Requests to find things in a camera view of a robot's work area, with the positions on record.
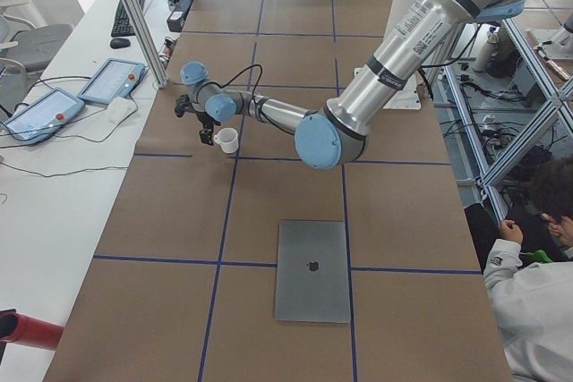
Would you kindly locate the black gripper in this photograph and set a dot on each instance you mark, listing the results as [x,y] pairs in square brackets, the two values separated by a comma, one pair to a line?
[204,123]

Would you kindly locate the white plastic cup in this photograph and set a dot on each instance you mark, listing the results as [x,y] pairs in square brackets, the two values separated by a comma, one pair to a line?
[227,139]

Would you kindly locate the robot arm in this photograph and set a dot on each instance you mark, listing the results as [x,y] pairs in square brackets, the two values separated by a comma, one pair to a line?
[338,133]

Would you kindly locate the grey closed laptop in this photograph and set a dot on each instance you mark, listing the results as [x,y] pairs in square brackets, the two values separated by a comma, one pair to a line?
[312,274]

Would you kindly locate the white folded cloth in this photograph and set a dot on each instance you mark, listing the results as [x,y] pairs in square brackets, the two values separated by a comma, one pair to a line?
[119,109]

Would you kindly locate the far blue teach pendant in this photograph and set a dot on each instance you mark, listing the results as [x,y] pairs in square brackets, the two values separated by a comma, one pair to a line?
[116,78]

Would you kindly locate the blue teach pendant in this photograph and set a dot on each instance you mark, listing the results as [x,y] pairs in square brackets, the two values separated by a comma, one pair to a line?
[44,117]
[116,78]

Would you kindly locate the black box with label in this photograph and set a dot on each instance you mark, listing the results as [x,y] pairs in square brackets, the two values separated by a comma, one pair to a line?
[177,18]

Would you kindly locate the black computer mouse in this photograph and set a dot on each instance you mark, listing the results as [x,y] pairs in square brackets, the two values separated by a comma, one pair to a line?
[118,43]

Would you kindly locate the black keyboard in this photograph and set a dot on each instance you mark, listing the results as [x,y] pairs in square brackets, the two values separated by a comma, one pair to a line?
[122,26]

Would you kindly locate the near blue teach pendant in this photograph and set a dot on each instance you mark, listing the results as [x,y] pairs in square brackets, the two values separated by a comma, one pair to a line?
[44,117]

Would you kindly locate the red tube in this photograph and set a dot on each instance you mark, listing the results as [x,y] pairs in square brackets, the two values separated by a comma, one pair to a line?
[17,328]

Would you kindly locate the person in white jacket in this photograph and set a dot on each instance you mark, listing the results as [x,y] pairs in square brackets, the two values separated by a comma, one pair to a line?
[532,304]

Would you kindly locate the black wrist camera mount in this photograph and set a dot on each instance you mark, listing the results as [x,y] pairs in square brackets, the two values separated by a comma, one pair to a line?
[183,105]

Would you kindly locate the grey aluminium frame post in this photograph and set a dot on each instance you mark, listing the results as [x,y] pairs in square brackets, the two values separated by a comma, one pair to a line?
[142,33]

